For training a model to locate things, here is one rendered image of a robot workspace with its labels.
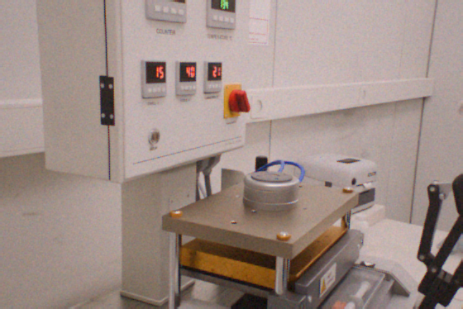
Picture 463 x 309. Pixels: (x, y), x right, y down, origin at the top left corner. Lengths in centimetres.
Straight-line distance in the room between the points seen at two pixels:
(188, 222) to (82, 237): 63
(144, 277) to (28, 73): 49
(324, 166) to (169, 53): 114
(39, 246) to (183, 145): 53
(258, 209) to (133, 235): 22
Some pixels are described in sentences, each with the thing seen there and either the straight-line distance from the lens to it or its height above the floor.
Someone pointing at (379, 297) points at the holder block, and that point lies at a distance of 75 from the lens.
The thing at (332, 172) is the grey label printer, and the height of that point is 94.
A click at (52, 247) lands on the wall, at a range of 121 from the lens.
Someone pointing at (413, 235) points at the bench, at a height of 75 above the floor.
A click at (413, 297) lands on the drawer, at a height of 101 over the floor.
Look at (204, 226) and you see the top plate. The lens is 63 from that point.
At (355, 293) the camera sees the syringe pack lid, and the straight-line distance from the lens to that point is 73.
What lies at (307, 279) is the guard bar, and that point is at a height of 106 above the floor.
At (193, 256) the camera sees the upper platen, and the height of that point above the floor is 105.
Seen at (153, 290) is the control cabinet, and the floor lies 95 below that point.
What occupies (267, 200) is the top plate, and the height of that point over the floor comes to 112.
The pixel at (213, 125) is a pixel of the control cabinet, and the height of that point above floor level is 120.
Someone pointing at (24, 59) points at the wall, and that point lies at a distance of 111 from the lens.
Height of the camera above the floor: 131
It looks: 12 degrees down
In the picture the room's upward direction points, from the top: 2 degrees clockwise
